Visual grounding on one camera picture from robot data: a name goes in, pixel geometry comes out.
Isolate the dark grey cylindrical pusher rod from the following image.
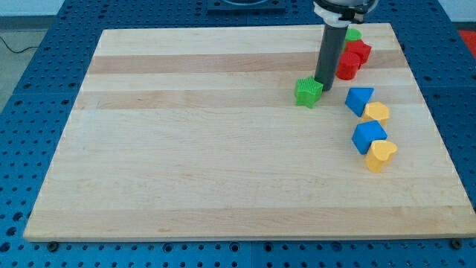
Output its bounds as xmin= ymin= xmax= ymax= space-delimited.
xmin=314 ymin=24 xmax=348 ymax=92

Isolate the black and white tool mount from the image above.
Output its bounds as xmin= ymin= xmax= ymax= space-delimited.
xmin=313 ymin=0 xmax=379 ymax=27

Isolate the green star block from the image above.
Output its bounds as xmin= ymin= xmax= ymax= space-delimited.
xmin=295 ymin=77 xmax=324 ymax=109

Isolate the green round block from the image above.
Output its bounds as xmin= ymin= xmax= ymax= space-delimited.
xmin=342 ymin=28 xmax=362 ymax=51

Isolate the red cylinder block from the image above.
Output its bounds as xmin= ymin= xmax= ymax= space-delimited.
xmin=335 ymin=51 xmax=361 ymax=80

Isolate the red hexagon block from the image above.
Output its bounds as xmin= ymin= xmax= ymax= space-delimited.
xmin=344 ymin=39 xmax=373 ymax=67

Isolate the blue triangle block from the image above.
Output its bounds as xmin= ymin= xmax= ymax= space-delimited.
xmin=344 ymin=87 xmax=375 ymax=117

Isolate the yellow hexagon block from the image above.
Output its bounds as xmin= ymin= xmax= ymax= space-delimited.
xmin=361 ymin=102 xmax=390 ymax=127

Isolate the blue cube block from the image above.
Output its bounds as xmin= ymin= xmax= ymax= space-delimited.
xmin=351 ymin=121 xmax=387 ymax=155

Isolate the yellow heart block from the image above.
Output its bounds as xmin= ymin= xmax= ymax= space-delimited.
xmin=365 ymin=140 xmax=398 ymax=173

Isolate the red object at edge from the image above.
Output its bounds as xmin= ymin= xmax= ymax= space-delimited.
xmin=458 ymin=30 xmax=476 ymax=57

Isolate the wooden board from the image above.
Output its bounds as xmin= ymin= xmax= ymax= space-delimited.
xmin=24 ymin=23 xmax=475 ymax=242

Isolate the black cable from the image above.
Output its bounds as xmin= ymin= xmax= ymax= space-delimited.
xmin=0 ymin=36 xmax=39 ymax=54

